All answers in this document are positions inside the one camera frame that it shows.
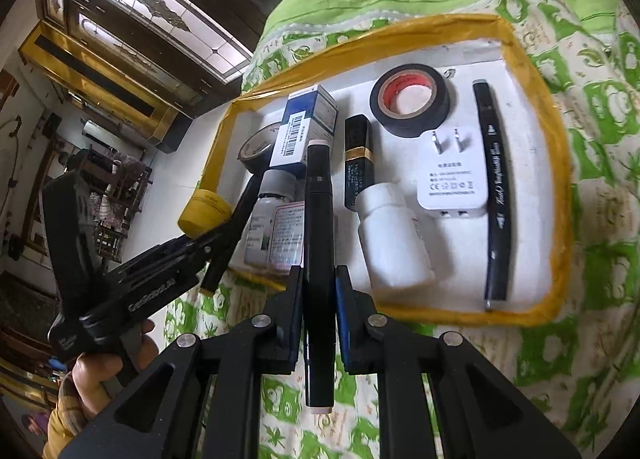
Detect yellow round cap object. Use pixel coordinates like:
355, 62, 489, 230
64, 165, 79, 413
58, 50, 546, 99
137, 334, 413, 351
178, 188, 232, 239

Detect long black marker pen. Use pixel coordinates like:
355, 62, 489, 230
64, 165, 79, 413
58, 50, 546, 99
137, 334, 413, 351
303, 140, 335, 415

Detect white bottle red label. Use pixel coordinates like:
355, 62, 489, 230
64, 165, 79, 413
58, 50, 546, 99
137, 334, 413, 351
356, 183, 435, 297

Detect white USB wall charger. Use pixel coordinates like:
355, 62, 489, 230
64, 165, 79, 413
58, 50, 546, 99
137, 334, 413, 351
416, 127, 488, 218

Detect black marker yellow caps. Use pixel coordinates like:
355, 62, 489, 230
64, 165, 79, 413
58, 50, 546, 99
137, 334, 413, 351
201, 174, 262, 293

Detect yellow plaid sleeve forearm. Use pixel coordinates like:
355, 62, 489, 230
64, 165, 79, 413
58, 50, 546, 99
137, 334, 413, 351
42, 373, 88, 459

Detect person left hand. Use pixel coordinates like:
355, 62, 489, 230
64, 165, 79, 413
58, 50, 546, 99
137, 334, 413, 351
72, 319, 158, 420

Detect white pink medicine box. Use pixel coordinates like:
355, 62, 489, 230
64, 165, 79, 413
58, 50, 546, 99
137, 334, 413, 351
268, 201, 305, 275

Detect dark wooden furniture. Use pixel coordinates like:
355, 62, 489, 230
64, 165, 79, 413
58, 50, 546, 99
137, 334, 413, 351
0, 68, 154, 390

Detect white bottle green label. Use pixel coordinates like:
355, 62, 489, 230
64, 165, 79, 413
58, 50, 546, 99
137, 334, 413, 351
244, 169, 297, 268

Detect black tape roll white core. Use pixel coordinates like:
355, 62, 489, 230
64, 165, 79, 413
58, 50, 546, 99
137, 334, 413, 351
238, 122, 280, 175

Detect white foam tray yellow tape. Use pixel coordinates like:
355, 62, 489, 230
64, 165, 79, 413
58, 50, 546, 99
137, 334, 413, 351
198, 12, 574, 329

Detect black marker in tray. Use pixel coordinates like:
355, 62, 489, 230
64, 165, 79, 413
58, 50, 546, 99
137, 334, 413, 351
473, 81, 512, 311

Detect black gold lipstick tube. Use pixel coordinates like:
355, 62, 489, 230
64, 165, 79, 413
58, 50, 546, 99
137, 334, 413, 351
344, 115, 375, 211

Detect blue white medicine box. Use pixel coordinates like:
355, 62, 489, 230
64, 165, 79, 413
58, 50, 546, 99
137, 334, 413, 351
269, 84, 338, 179

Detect gold framed cabinet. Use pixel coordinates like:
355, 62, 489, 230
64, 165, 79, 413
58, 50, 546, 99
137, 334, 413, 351
20, 22, 192, 154

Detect wooden stained glass doors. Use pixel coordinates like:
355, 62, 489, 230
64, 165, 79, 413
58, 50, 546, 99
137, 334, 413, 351
34, 0, 501, 120

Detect black tape roll red core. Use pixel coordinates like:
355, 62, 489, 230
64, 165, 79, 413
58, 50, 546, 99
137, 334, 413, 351
370, 64, 451, 138

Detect green patterned quilt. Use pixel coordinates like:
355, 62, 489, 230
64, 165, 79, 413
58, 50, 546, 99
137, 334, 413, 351
196, 0, 639, 458

